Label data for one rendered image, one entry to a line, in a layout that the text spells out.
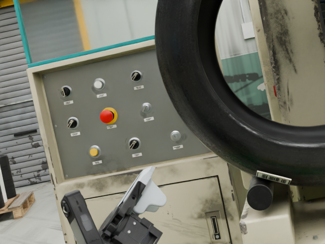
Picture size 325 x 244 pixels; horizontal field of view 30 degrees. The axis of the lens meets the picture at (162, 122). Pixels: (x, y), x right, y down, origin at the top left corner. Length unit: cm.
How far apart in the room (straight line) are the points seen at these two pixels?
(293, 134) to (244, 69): 876
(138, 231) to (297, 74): 63
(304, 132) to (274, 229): 30
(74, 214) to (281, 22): 71
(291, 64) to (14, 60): 930
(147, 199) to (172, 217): 85
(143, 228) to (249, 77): 917
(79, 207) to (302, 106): 66
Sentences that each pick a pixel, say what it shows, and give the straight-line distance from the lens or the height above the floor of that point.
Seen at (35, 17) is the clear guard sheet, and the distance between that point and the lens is 192.
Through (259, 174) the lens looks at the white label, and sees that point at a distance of 108.
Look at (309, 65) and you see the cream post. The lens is 142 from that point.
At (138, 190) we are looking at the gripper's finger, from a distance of 96.
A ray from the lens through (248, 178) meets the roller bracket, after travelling 142.
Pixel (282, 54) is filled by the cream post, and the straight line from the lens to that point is 142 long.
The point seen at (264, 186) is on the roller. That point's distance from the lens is 108.
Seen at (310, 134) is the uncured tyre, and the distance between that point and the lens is 132.
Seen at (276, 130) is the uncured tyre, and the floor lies 98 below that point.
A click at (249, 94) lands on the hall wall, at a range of 1008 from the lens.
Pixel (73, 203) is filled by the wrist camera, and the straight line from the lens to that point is 95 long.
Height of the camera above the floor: 112
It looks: 3 degrees down
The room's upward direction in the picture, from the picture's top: 12 degrees counter-clockwise
